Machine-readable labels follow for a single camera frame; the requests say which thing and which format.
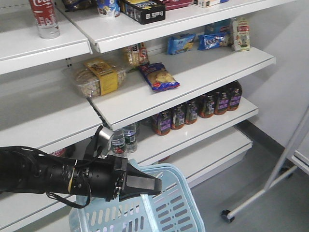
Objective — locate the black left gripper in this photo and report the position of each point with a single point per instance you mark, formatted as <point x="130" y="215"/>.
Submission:
<point x="106" y="178"/>

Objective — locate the light blue plastic basket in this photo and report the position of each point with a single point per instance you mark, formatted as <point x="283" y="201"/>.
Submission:
<point x="173" y="210"/>

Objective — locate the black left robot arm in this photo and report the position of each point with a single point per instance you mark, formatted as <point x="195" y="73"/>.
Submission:
<point x="28" y="170"/>

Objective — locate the clear water bottle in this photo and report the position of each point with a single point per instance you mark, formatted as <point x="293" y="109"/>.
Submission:
<point x="130" y="137"/>
<point x="118" y="144"/>

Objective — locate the dark plum juice bottle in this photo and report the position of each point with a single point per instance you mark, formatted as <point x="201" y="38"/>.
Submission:
<point x="178" y="117"/>
<point x="206" y="105"/>
<point x="221" y="101"/>
<point x="234" y="90"/>
<point x="191" y="110"/>
<point x="161" y="123"/>

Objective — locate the blue cookie bag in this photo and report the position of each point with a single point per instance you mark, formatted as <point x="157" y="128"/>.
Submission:
<point x="158" y="77"/>

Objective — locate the white metal shelf unit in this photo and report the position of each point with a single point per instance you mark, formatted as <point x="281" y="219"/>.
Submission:
<point x="41" y="106"/>

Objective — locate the clear pastry box yellow label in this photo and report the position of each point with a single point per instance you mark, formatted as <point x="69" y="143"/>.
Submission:
<point x="97" y="77"/>

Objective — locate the orange cracker pack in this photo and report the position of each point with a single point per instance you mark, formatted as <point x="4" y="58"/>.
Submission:
<point x="137" y="54"/>

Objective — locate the blue biscuit pack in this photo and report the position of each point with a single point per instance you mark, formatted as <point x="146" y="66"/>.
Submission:
<point x="180" y="43"/>

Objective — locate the blue Oreo pack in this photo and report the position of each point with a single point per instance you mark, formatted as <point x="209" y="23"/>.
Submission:
<point x="210" y="41"/>

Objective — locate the black snack box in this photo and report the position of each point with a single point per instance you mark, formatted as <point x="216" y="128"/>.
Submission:
<point x="143" y="11"/>

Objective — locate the white cartoon snack pouch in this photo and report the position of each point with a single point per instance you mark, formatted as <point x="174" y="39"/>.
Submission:
<point x="241" y="34"/>

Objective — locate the red aluminium Coca-Cola bottle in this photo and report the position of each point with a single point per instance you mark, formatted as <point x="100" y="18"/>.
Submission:
<point x="45" y="17"/>

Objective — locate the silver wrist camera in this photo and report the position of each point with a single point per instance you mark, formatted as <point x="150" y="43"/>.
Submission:
<point x="104" y="141"/>

